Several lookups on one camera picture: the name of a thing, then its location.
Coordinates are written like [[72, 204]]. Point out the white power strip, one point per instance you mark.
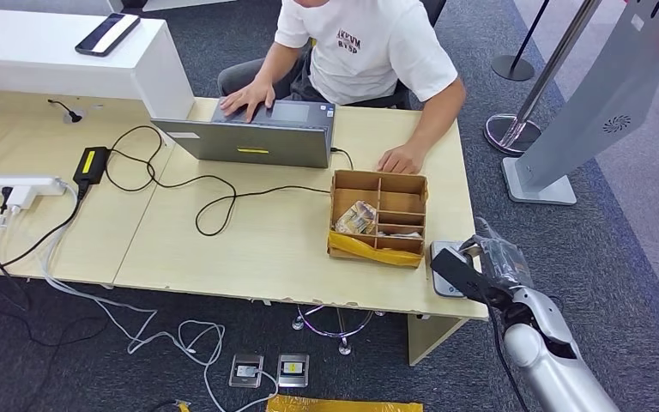
[[22, 184]]

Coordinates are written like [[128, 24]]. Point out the steel floor socket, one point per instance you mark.
[[293, 369], [246, 371]]

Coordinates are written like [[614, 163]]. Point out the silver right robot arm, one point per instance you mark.
[[551, 364]]

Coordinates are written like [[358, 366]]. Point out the wooden desk side panel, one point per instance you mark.
[[427, 338]]

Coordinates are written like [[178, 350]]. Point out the yellow floor tape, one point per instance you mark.
[[341, 406]]

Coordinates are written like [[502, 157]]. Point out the white charger plug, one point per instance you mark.
[[20, 197]]

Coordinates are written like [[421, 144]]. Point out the person's right hand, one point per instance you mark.
[[250, 99]]

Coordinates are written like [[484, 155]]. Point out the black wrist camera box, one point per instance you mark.
[[460, 276]]

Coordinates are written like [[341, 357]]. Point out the person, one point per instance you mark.
[[363, 51]]

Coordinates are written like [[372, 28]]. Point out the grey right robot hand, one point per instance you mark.
[[506, 261]]

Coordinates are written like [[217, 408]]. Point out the black yellow plug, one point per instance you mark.
[[186, 406]]

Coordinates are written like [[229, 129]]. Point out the cardboard divider box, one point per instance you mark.
[[402, 202]]

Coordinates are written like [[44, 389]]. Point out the white raised counter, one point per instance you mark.
[[34, 62]]

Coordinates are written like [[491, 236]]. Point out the black power adapter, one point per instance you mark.
[[91, 165]]

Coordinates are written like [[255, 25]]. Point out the grey card reader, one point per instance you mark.
[[446, 290]]

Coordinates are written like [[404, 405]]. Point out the chrome stanchion post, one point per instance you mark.
[[511, 133]]

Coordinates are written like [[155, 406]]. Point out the person's left hand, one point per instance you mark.
[[403, 160]]

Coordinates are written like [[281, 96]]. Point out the grey kiosk stand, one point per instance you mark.
[[608, 96]]

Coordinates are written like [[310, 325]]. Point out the chrome stool base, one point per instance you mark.
[[345, 347]]

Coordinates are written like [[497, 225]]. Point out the person's right forearm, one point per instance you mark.
[[281, 62]]

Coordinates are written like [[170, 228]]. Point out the black smartphone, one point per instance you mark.
[[106, 34]]

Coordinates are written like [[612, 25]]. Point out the black stanchion post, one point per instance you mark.
[[512, 67]]

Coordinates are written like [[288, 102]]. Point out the person's left forearm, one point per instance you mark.
[[437, 116]]

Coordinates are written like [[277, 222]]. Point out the black office chair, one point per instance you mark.
[[400, 96]]

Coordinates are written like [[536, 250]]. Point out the white card pile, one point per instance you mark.
[[407, 234]]

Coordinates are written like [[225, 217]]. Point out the grey laptop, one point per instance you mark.
[[251, 145]]

